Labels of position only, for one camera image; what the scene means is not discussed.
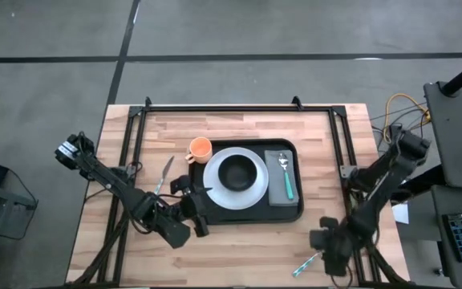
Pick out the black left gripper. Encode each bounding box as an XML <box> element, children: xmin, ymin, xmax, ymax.
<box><xmin>169</xmin><ymin>174</ymin><xmax>217</xmax><ymax>238</ymax></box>

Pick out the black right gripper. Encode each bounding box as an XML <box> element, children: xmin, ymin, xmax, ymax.
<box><xmin>310</xmin><ymin>216</ymin><xmax>355</xmax><ymax>278</ymax></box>

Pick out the fork with striped teal handle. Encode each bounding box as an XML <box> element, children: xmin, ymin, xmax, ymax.
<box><xmin>291</xmin><ymin>251</ymin><xmax>323</xmax><ymax>279</ymax></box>

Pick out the grey round plate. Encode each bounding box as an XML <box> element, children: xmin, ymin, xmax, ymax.
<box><xmin>202</xmin><ymin>146</ymin><xmax>270</xmax><ymax>210</ymax></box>

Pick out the black round bowl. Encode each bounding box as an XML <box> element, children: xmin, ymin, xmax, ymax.
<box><xmin>217</xmin><ymin>154</ymin><xmax>258</xmax><ymax>193</ymax></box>

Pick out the silver table knife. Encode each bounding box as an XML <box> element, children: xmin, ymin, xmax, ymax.
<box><xmin>153</xmin><ymin>155</ymin><xmax>175</xmax><ymax>196</ymax></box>

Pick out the grey napkin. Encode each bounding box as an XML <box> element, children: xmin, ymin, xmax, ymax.
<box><xmin>264</xmin><ymin>149</ymin><xmax>300</xmax><ymax>207</ymax></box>

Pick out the spoon with teal handle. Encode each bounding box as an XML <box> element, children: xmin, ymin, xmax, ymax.
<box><xmin>278</xmin><ymin>152</ymin><xmax>295</xmax><ymax>201</ymax></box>

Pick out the black plastic serving tray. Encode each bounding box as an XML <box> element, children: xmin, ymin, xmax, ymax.
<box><xmin>188</xmin><ymin>138</ymin><xmax>305</xmax><ymax>225</ymax></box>

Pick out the white paper sheet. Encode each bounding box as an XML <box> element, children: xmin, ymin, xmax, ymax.
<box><xmin>391</xmin><ymin>201</ymin><xmax>411</xmax><ymax>225</ymax></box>

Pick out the dark grey keyboard desk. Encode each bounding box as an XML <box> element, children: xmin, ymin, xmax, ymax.
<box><xmin>430</xmin><ymin>184</ymin><xmax>462</xmax><ymax>289</ymax></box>

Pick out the black desk beam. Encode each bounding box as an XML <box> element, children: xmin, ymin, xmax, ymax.
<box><xmin>389</xmin><ymin>164</ymin><xmax>447</xmax><ymax>206</ymax></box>

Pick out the grey metal stand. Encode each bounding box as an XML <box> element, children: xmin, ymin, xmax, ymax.
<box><xmin>0</xmin><ymin>178</ymin><xmax>39</xmax><ymax>289</ymax></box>

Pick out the orange cup with handle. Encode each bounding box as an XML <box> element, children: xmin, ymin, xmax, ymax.
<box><xmin>184</xmin><ymin>136</ymin><xmax>213</xmax><ymax>165</ymax></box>

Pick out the black aluminium table frame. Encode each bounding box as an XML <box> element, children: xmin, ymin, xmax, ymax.
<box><xmin>64</xmin><ymin>95</ymin><xmax>411</xmax><ymax>289</ymax></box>

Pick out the yellow cable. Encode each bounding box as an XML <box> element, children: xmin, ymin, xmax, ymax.
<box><xmin>382</xmin><ymin>92</ymin><xmax>432</xmax><ymax>145</ymax></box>

